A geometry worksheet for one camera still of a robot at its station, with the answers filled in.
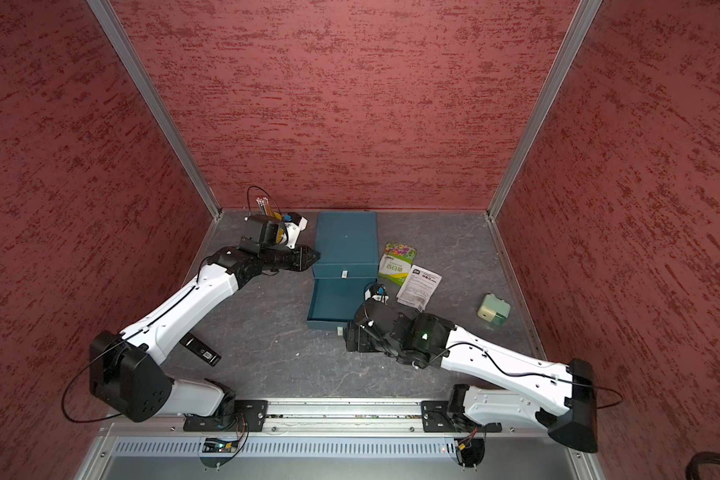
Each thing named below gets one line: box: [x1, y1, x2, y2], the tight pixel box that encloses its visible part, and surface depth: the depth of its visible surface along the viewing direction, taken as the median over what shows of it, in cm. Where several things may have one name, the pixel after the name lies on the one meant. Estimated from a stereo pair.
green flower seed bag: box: [378, 242, 418, 287], surface depth 106 cm
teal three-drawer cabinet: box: [313, 211, 379, 279], surface depth 83 cm
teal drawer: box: [306, 278, 377, 336], surface depth 87 cm
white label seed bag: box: [396, 264, 443, 313], surface depth 100 cm
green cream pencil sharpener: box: [477, 293, 511, 326], surface depth 91 cm
